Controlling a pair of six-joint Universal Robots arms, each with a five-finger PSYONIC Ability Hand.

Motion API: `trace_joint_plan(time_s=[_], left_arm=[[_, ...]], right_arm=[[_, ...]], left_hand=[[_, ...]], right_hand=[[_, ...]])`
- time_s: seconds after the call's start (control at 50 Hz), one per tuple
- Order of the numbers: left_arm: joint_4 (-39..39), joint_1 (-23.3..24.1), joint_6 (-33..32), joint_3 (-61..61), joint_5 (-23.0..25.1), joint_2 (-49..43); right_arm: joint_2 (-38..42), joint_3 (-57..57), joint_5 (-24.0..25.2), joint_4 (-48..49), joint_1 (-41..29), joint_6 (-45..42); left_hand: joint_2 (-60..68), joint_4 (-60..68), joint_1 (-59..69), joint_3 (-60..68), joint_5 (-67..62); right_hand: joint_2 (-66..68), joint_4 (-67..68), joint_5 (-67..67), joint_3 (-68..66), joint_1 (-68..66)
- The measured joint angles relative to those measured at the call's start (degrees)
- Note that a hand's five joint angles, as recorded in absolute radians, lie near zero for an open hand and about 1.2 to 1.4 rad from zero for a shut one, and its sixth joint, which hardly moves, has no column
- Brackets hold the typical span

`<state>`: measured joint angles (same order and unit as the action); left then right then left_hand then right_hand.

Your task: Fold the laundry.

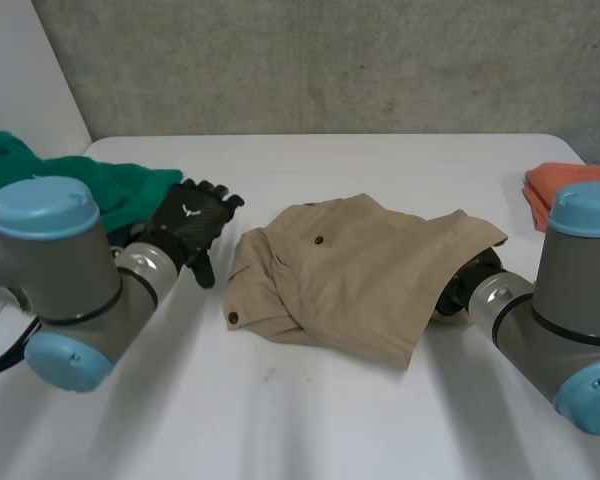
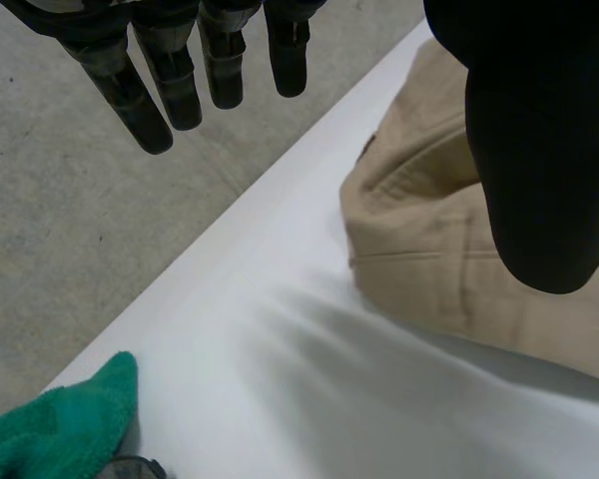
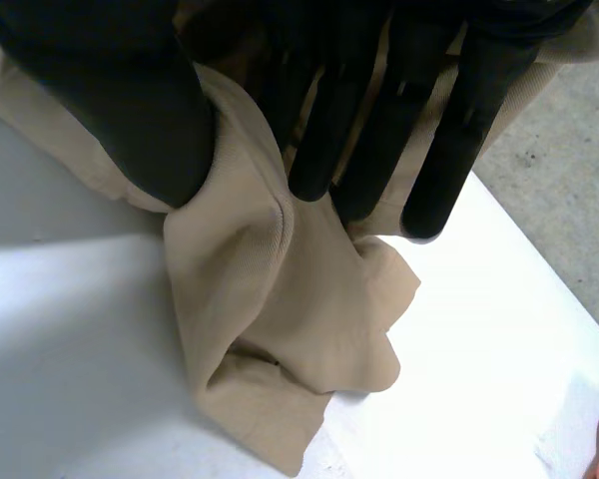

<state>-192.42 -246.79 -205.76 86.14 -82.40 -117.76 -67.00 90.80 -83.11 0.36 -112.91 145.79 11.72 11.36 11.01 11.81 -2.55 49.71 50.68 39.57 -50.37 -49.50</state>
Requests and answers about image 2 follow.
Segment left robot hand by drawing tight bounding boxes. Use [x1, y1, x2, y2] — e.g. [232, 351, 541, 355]
[0, 0, 599, 295]

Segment beige shorts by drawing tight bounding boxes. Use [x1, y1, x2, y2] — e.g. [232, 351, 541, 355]
[338, 38, 599, 384]

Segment grey towel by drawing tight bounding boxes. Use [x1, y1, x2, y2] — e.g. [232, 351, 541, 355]
[95, 454, 167, 479]

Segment teal towel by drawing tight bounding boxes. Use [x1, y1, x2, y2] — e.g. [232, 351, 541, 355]
[0, 350, 140, 479]

